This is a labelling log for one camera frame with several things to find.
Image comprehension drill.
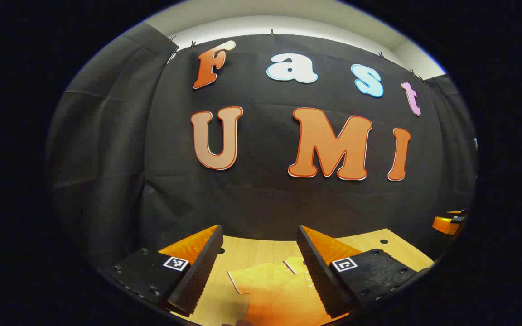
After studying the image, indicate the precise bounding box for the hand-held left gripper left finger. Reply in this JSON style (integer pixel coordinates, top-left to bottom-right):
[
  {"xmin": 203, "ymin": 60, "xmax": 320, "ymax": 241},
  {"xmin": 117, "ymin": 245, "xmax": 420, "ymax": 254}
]
[{"xmin": 109, "ymin": 225, "xmax": 224, "ymax": 317}]

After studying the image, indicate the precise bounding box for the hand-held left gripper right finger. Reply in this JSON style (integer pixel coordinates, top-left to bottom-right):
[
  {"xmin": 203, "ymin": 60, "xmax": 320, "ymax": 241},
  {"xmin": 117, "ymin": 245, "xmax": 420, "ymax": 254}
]
[{"xmin": 296, "ymin": 225, "xmax": 430, "ymax": 319}]

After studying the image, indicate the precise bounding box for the orange T-shirt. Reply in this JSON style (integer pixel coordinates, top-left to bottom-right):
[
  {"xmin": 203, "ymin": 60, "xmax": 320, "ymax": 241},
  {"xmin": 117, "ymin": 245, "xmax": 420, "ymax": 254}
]
[{"xmin": 227, "ymin": 256, "xmax": 350, "ymax": 326}]

